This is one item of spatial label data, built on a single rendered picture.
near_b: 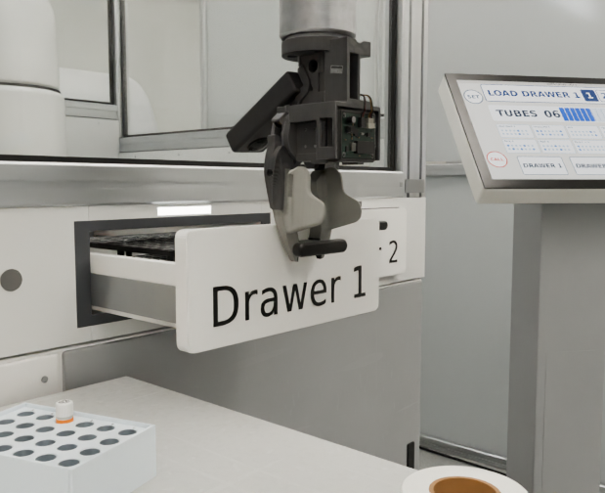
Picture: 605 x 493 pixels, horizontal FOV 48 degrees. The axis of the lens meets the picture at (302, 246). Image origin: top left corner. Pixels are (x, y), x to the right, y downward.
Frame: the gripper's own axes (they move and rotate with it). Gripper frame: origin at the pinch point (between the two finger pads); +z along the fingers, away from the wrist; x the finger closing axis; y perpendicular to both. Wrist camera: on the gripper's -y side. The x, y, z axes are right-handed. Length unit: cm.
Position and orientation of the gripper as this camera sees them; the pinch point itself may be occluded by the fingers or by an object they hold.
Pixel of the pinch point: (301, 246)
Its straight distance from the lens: 69.2
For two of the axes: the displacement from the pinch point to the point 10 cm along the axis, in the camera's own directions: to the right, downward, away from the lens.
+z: 0.0, 10.0, 0.9
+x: 6.6, -0.7, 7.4
